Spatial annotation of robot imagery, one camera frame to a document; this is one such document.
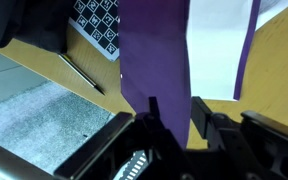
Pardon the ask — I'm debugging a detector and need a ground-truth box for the purple folder with white inside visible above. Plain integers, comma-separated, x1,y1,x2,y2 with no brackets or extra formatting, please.
117,0,262,150

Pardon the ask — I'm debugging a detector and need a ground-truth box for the white paper sheet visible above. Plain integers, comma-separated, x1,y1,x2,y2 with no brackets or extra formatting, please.
255,0,288,32

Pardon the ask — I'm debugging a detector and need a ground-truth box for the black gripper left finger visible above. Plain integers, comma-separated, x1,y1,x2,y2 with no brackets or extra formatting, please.
53,96,189,180

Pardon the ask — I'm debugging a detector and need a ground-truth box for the black white marker board sheet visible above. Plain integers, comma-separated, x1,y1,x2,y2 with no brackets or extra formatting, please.
67,0,122,63

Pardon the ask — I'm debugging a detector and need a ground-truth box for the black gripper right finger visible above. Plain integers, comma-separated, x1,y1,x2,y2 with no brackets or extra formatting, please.
190,95,288,180

